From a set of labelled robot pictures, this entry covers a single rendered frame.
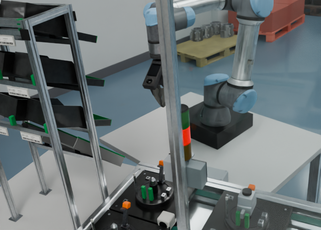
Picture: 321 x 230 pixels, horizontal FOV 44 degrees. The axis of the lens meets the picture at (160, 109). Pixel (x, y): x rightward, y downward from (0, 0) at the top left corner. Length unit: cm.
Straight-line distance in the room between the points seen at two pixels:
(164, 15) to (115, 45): 434
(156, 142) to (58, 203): 57
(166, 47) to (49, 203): 98
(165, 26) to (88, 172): 106
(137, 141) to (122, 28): 340
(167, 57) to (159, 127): 117
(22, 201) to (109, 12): 366
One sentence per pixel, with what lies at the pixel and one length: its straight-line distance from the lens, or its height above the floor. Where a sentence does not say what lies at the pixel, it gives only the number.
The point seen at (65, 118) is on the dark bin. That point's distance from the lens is 132.
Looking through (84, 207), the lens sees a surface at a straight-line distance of 164.
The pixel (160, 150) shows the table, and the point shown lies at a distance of 190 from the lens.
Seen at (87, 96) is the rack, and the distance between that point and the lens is 133.
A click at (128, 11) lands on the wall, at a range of 531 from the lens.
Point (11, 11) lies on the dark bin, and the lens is 124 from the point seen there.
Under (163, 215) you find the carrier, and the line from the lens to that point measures 134.
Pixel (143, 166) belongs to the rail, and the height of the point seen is 96.
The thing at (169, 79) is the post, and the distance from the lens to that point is 97.
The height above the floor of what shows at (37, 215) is 86.
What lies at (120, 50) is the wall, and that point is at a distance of 530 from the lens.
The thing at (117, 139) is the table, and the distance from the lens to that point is 203.
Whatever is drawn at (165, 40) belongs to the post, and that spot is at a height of 161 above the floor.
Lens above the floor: 189
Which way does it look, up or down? 27 degrees down
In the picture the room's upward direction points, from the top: 6 degrees counter-clockwise
